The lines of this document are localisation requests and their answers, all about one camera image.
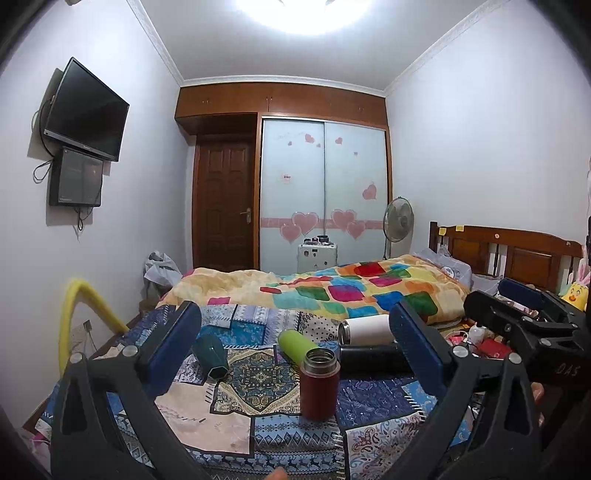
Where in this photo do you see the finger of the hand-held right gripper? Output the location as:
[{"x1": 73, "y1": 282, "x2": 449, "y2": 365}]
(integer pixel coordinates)
[
  {"x1": 499, "y1": 277, "x2": 563, "y2": 320},
  {"x1": 464, "y1": 291, "x2": 533, "y2": 345}
]

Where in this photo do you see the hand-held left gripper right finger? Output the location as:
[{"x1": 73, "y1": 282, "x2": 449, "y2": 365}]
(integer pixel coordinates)
[{"x1": 389, "y1": 298, "x2": 543, "y2": 480}]

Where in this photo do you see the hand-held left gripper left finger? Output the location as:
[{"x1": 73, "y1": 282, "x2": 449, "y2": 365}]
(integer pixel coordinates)
[{"x1": 50, "y1": 300, "x2": 204, "y2": 480}]

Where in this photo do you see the dark teal cup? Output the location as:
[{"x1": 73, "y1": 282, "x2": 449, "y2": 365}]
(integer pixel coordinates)
[{"x1": 192, "y1": 333, "x2": 229, "y2": 381}]

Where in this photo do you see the white thermos cup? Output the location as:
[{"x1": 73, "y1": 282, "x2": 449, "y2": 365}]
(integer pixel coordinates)
[{"x1": 338, "y1": 315, "x2": 394, "y2": 346}]

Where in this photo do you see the black thermos cup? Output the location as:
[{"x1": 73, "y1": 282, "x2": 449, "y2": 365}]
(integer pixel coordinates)
[{"x1": 339, "y1": 344, "x2": 411, "y2": 376}]

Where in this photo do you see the dark red thermos cup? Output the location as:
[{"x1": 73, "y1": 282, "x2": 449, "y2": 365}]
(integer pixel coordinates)
[{"x1": 299, "y1": 347, "x2": 341, "y2": 422}]

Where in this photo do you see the person's right hand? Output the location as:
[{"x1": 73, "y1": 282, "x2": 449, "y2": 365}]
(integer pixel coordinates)
[{"x1": 530, "y1": 383, "x2": 547, "y2": 428}]

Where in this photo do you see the red packet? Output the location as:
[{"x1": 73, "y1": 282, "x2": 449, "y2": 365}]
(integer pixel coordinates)
[{"x1": 475, "y1": 338, "x2": 511, "y2": 359}]

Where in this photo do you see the brown wooden headboard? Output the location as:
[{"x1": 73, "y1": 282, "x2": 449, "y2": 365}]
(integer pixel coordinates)
[{"x1": 428, "y1": 222, "x2": 585, "y2": 292}]

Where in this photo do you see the yellow plush toy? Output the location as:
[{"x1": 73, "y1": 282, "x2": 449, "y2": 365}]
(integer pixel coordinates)
[{"x1": 558, "y1": 281, "x2": 591, "y2": 311}]

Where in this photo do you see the light grey pillow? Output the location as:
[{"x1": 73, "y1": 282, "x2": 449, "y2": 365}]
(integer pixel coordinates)
[{"x1": 411, "y1": 247, "x2": 474, "y2": 288}]

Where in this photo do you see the grey plastic bag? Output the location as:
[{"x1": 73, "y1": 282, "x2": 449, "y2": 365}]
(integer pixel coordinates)
[{"x1": 143, "y1": 251, "x2": 184, "y2": 302}]

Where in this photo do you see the blue patchwork bedsheet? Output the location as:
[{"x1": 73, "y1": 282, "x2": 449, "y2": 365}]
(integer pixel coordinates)
[{"x1": 39, "y1": 302, "x2": 485, "y2": 480}]

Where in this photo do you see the colourful patterned blanket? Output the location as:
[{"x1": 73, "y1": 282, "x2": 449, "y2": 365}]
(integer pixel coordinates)
[{"x1": 159, "y1": 254, "x2": 470, "y2": 326}]

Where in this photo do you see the yellow foam tube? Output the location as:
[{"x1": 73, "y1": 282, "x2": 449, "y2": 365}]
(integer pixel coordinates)
[{"x1": 58, "y1": 278, "x2": 130, "y2": 371}]

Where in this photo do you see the green bottle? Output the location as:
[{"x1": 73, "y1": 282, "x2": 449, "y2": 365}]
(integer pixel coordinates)
[{"x1": 277, "y1": 329, "x2": 320, "y2": 365}]

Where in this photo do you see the standing electric fan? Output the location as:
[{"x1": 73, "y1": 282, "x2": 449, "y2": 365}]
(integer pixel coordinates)
[{"x1": 382, "y1": 197, "x2": 415, "y2": 260}]

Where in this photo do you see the small white cabinet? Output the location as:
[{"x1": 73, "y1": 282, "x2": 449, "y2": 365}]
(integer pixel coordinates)
[{"x1": 298, "y1": 241, "x2": 338, "y2": 276}]

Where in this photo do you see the brown wooden door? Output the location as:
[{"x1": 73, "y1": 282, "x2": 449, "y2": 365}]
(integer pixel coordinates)
[{"x1": 193, "y1": 136, "x2": 257, "y2": 273}]

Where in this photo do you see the frosted glass sliding wardrobe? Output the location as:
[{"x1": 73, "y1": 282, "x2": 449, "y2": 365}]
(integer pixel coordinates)
[{"x1": 257, "y1": 115, "x2": 392, "y2": 274}]

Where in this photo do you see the brown wooden overhead cabinet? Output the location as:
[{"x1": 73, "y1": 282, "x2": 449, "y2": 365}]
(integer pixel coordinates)
[{"x1": 174, "y1": 83, "x2": 387, "y2": 137}]

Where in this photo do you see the black wall-mounted box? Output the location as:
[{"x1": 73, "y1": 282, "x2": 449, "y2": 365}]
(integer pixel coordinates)
[{"x1": 49, "y1": 147, "x2": 104, "y2": 208}]

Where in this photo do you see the wall-mounted black television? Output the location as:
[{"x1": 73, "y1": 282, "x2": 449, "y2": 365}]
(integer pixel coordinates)
[{"x1": 43, "y1": 56, "x2": 130, "y2": 163}]

